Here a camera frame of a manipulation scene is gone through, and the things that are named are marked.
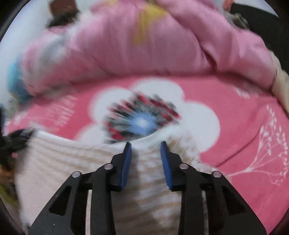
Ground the tan cloth garment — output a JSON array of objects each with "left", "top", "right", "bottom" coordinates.
[{"left": 270, "top": 52, "right": 289, "bottom": 107}]

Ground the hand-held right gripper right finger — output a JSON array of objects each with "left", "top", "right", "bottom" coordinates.
[{"left": 160, "top": 140, "right": 268, "bottom": 235}]

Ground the pink cartoon print quilt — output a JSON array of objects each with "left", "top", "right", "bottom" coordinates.
[{"left": 7, "top": 0, "right": 277, "bottom": 102}]

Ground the dark patterned cloth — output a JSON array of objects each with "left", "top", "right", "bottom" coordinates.
[{"left": 226, "top": 11, "right": 249, "bottom": 29}]

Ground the pink floral bed blanket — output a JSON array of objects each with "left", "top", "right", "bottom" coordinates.
[{"left": 5, "top": 76, "right": 289, "bottom": 234}]

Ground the brown wooden door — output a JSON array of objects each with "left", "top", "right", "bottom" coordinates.
[{"left": 50, "top": 0, "right": 77, "bottom": 13}]

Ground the black padded headboard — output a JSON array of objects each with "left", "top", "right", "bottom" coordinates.
[{"left": 228, "top": 2, "right": 281, "bottom": 50}]

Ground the beige checked knit coat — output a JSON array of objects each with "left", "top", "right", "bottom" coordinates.
[{"left": 14, "top": 129, "right": 217, "bottom": 235}]

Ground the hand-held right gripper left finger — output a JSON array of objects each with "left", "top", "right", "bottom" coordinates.
[{"left": 28, "top": 142, "right": 133, "bottom": 235}]

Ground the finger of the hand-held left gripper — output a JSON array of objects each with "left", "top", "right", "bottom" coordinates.
[{"left": 8, "top": 128, "right": 35, "bottom": 150}]

